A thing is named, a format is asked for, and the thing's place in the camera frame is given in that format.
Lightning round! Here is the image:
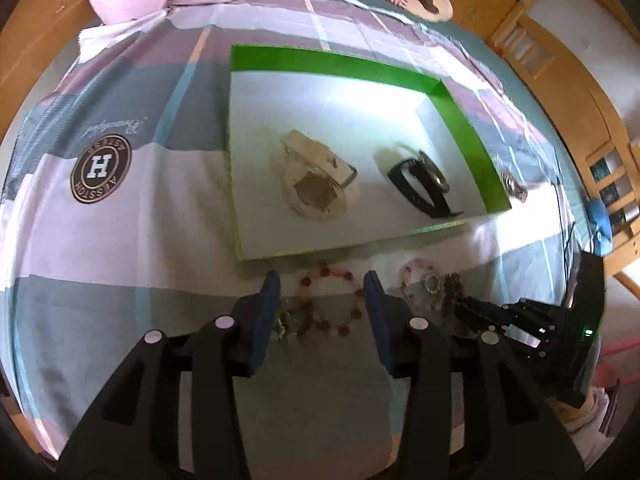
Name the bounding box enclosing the wooden bed board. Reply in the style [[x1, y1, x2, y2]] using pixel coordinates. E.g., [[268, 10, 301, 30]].
[[0, 0, 103, 131]]

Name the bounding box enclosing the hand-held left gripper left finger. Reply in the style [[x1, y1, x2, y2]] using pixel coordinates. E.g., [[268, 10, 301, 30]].
[[55, 270, 283, 480]]

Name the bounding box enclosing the plaid printed bed sheet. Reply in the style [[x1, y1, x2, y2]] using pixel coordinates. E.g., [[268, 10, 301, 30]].
[[0, 0, 608, 463]]

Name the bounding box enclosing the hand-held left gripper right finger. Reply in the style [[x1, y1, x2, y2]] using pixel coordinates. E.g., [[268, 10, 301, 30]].
[[364, 270, 588, 480]]

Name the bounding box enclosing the blue cloth item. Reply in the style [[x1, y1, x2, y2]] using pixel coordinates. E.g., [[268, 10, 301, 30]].
[[586, 199, 615, 256]]

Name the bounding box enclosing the black cable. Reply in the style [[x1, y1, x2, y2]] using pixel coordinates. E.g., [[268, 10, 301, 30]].
[[550, 180, 581, 311]]

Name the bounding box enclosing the black strap wristwatch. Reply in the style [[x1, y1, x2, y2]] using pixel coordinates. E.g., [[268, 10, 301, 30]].
[[387, 144, 467, 219]]

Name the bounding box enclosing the red and brown bead bracelet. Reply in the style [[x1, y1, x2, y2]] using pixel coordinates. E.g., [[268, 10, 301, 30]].
[[297, 266, 367, 339]]

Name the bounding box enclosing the green box with white inside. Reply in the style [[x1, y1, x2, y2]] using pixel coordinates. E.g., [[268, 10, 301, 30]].
[[227, 44, 513, 262]]

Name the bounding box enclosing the dark bead bracelet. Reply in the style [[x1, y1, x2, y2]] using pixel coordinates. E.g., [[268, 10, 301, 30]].
[[442, 272, 481, 338]]

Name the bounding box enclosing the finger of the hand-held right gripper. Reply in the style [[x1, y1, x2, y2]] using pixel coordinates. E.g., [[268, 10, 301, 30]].
[[452, 296, 507, 342]]

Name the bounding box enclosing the person's right forearm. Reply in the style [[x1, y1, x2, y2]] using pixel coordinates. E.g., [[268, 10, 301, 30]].
[[547, 387, 613, 466]]

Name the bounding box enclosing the beige strap wristwatch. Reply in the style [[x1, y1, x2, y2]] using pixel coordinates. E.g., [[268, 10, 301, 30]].
[[271, 129, 362, 222]]

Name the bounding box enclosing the pink crystal bead bracelet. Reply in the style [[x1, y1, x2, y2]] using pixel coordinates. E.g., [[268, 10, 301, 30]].
[[399, 258, 447, 312]]

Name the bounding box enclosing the green stone bead bracelet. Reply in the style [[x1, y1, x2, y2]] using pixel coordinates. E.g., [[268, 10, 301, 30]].
[[270, 309, 315, 343]]

